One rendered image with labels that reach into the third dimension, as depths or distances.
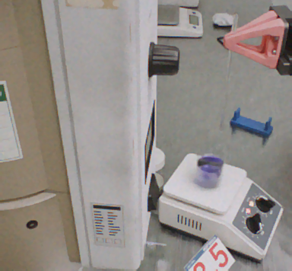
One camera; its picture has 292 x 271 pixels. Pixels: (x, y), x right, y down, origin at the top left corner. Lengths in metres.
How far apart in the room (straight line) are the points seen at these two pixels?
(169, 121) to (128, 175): 0.88
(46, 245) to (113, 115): 0.09
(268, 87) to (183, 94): 0.24
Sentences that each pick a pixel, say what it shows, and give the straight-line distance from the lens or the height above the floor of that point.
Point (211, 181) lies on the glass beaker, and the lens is 0.76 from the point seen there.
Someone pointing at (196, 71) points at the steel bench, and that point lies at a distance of 1.31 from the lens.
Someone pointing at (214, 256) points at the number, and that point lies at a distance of 0.76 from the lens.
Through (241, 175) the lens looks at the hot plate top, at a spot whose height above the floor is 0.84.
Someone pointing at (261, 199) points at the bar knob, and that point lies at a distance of 0.81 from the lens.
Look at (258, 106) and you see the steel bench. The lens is 1.18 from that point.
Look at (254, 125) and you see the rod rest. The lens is 1.09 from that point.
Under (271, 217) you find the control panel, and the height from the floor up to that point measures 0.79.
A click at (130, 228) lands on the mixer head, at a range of 0.24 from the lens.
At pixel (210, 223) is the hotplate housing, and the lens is 0.77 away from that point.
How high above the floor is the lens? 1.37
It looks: 40 degrees down
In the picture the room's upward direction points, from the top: 2 degrees clockwise
